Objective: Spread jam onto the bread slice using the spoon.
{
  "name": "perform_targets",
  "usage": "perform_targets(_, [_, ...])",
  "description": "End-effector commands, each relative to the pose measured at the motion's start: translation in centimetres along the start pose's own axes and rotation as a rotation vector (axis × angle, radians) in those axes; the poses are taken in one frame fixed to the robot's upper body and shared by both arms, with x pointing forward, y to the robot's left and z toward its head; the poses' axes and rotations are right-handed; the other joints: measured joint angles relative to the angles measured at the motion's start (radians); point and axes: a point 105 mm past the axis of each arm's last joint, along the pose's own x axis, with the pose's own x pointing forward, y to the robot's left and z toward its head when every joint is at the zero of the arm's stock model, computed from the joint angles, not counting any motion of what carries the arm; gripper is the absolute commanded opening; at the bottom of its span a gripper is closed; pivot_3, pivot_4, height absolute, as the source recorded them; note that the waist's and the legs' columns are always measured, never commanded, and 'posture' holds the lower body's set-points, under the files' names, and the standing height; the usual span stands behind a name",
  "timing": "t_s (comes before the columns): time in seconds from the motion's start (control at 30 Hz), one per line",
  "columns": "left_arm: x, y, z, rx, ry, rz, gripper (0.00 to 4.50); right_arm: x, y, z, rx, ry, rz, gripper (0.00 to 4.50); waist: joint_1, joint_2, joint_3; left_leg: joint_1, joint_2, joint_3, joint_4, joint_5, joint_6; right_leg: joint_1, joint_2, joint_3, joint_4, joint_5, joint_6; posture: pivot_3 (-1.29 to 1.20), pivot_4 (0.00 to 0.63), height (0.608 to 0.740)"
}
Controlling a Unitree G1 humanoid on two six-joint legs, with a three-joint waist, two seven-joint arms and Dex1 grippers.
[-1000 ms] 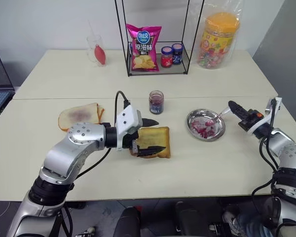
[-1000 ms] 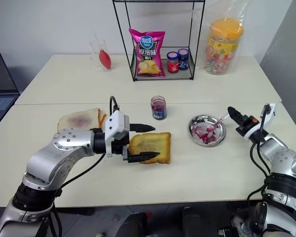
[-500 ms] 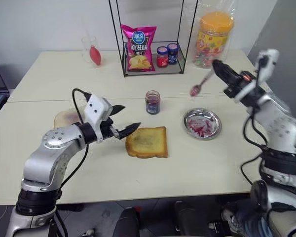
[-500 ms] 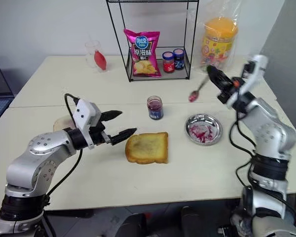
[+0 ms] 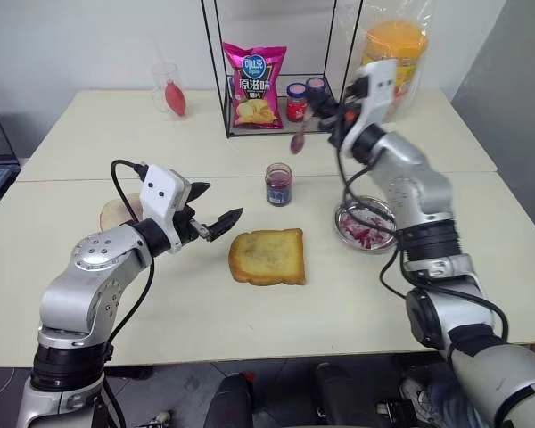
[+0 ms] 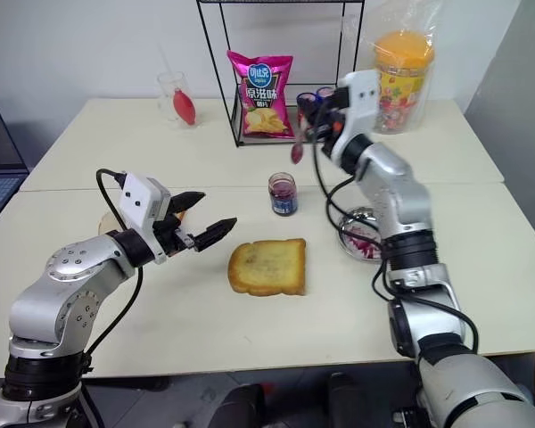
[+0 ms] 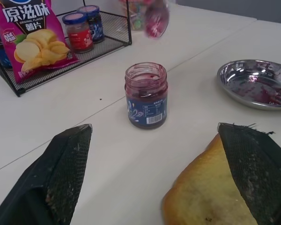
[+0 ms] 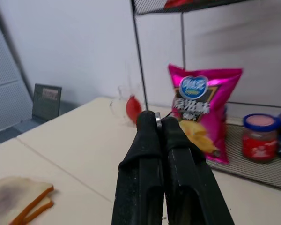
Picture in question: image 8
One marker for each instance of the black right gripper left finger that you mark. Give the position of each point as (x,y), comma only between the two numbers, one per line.
(140,168)

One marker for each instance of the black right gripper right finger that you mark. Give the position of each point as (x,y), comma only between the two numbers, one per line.
(189,178)

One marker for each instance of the silver metal spoon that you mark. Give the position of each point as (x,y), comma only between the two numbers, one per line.
(158,118)

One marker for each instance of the clear glass with red jam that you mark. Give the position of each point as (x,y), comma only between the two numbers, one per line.
(128,107)

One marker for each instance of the plain white bread slice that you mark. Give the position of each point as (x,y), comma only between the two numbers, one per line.
(41,206)

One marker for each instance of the white bread slice with jam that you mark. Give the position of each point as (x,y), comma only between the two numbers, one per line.
(11,197)

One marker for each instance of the pink potato chip bag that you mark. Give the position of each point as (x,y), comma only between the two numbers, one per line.
(202,112)

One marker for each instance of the red jar with blue lid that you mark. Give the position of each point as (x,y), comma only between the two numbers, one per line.
(260,138)

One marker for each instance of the dark grey box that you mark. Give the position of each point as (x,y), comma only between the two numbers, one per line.
(46,103)

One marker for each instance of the red item on shelf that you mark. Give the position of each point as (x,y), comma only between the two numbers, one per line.
(178,3)

